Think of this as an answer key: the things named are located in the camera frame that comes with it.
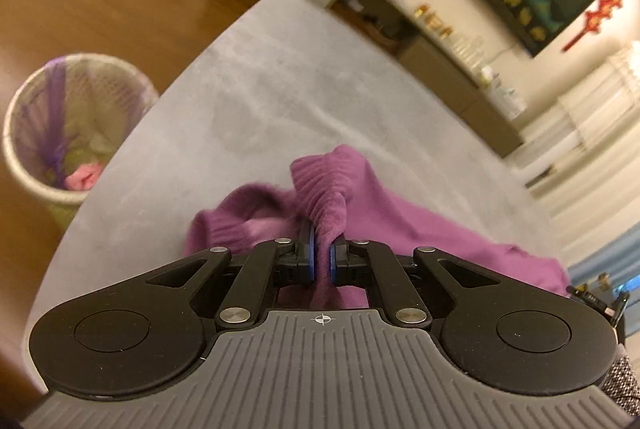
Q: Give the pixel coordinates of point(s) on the pink crumpled trash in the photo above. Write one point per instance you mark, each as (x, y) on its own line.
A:
(82, 176)

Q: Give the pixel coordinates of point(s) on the purple knit sweater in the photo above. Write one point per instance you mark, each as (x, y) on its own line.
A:
(400, 229)

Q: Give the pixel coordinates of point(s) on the purple trash bag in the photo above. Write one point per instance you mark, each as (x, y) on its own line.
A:
(55, 109)

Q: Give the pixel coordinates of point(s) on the white mesh waste basket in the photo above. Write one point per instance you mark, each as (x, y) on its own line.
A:
(30, 189)

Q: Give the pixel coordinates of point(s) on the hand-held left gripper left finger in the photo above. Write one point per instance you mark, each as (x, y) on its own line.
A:
(311, 254)

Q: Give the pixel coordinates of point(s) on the white tabletop containers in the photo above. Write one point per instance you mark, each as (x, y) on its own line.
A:
(502, 96)

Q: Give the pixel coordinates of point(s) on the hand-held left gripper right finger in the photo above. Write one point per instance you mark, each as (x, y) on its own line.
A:
(332, 264)

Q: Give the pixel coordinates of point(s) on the clear glass bottles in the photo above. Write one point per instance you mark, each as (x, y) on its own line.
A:
(470, 54)

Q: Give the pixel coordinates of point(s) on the red hanging knot decoration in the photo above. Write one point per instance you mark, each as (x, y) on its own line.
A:
(607, 6)

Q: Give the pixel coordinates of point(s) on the blue curtain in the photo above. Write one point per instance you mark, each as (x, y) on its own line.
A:
(607, 261)

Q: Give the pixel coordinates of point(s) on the person's right forearm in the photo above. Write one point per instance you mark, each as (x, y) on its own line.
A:
(622, 379)

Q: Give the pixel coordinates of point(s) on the white curtain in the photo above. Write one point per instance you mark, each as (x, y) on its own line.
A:
(590, 124)

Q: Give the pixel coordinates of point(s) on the dark electronic device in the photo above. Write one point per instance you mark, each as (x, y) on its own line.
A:
(370, 16)

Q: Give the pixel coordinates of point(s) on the gold jars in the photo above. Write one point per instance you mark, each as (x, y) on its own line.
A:
(432, 20)

